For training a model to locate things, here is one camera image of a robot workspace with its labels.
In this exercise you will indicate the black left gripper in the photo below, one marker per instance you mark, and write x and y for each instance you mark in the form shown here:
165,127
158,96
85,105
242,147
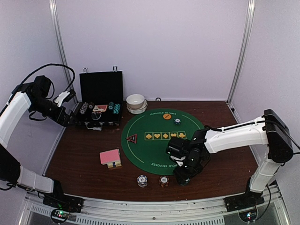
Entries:
63,120

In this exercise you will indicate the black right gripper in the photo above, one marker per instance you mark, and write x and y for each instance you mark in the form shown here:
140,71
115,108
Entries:
181,176

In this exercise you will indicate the orange big blind button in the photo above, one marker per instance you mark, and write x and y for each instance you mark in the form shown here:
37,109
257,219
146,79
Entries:
167,116

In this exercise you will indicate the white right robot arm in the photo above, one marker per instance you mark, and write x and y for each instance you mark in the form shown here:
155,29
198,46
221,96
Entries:
267,130

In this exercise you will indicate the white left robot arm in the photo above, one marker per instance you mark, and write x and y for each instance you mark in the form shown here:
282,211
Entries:
31,97

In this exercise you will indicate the blue white chip stack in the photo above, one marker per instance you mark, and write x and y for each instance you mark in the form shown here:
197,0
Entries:
142,181

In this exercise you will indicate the brown chip row in case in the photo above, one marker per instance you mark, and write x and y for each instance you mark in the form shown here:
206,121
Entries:
91,105

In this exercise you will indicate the clear acrylic dealer button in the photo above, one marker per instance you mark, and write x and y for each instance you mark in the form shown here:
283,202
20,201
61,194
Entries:
95,115

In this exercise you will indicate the red playing card deck case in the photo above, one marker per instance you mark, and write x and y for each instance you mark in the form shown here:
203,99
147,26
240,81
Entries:
100,108

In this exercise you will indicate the black poker chip case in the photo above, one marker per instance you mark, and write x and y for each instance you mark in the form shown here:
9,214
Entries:
101,88

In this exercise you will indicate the green round poker mat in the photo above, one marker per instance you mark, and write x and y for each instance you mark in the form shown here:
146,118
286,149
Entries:
153,134

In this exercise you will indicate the dark blue chips in case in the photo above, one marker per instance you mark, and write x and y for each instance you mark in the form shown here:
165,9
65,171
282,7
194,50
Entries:
111,105

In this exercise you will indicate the triangular black red all-in marker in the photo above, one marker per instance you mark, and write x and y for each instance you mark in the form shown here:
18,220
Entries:
132,138

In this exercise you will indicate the teal chip row in case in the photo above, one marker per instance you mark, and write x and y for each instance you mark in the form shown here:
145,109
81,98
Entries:
116,109

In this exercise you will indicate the gold card box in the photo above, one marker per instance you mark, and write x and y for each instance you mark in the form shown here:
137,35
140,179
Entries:
114,164

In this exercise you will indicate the pink backed card deck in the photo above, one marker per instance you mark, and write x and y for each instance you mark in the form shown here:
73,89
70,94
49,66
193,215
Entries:
104,157

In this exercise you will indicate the white scalloped dish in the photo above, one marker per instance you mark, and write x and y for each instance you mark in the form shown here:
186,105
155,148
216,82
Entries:
140,110

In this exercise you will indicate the white ceramic bowl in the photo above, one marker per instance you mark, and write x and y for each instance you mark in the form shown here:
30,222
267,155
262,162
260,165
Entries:
135,101

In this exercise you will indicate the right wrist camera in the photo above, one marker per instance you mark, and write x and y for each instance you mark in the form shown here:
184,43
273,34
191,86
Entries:
178,147

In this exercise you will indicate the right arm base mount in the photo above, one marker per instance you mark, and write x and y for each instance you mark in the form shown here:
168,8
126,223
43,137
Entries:
239,202

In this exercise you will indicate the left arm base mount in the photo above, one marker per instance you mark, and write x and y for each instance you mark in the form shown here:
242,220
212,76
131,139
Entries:
57,199

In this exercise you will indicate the aluminium front rail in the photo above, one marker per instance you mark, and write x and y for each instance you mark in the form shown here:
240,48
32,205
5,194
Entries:
209,211

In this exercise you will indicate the aluminium frame post left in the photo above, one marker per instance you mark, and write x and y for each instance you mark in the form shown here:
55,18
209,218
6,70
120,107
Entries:
63,60

